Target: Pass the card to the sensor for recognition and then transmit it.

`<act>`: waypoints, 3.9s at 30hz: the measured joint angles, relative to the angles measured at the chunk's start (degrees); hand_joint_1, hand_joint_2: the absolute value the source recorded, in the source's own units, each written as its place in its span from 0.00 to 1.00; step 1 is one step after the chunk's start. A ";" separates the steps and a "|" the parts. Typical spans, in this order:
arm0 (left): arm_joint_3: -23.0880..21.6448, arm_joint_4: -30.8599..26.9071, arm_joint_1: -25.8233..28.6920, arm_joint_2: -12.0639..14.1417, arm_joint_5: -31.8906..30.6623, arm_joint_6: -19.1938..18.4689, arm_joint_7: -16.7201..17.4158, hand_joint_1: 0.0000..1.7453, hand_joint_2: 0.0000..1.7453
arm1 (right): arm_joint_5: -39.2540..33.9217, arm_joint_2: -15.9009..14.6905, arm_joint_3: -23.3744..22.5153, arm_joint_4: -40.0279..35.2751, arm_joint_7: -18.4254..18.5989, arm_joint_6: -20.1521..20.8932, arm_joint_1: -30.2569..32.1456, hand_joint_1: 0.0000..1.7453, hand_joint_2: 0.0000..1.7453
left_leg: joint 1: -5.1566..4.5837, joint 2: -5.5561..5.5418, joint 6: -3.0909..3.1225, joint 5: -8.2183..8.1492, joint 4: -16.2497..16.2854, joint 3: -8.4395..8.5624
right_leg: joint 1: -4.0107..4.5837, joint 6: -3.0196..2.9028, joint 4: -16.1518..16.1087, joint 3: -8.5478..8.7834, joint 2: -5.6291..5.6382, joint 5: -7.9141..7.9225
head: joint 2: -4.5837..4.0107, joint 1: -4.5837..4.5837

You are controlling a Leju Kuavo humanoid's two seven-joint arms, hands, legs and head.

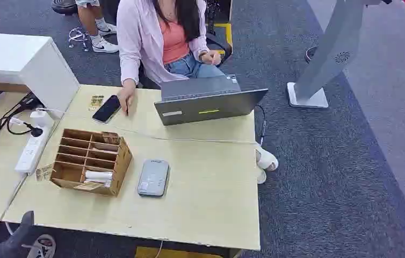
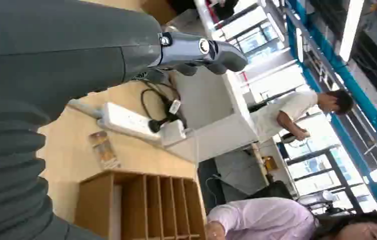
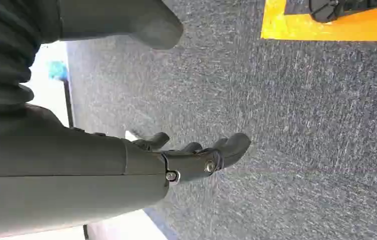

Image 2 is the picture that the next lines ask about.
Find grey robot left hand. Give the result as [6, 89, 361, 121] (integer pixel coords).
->
[0, 0, 249, 112]

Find white power strip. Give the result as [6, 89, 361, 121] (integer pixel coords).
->
[97, 101, 163, 143]

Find brown cardboard box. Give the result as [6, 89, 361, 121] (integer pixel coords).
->
[140, 0, 178, 26]

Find black plug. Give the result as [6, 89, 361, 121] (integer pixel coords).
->
[147, 117, 170, 134]

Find ribbed grey left arm sleeve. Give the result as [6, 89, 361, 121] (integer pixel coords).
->
[0, 98, 105, 240]

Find white power adapter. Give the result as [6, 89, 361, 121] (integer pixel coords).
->
[159, 119, 188, 147]

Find white desk partition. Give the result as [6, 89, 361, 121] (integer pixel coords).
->
[164, 65, 260, 165]

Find wooden card box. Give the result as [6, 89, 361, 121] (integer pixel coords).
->
[73, 169, 208, 240]

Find person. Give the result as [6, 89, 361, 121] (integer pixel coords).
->
[205, 197, 377, 240]
[249, 88, 355, 143]

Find long ceiling lamp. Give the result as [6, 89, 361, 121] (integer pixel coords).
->
[338, 0, 366, 63]

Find blue ceiling beam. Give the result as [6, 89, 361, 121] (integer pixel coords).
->
[286, 0, 377, 204]

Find grey power strip cable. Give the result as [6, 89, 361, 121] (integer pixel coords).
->
[67, 99, 105, 120]

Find black cable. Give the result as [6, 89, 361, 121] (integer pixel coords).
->
[140, 80, 188, 129]

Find white cable tag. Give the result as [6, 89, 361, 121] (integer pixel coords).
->
[168, 99, 182, 116]

